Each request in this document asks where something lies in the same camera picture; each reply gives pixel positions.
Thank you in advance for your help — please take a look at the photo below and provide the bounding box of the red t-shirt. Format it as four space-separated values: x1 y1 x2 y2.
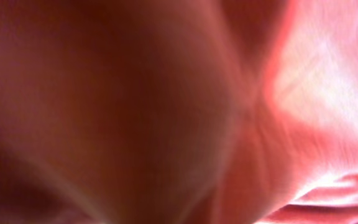
0 1 358 223

